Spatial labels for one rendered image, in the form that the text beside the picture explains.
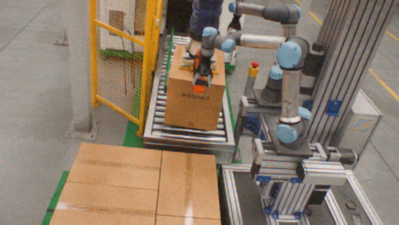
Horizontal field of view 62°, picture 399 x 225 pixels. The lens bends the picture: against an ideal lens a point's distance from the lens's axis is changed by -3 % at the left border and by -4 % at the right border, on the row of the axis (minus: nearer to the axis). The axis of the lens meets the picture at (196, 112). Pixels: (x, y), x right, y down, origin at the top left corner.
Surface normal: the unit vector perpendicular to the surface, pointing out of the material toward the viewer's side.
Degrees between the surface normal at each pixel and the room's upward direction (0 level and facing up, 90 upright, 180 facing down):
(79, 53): 89
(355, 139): 90
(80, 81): 90
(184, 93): 90
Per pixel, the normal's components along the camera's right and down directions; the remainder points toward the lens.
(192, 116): -0.04, 0.55
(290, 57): -0.59, 0.26
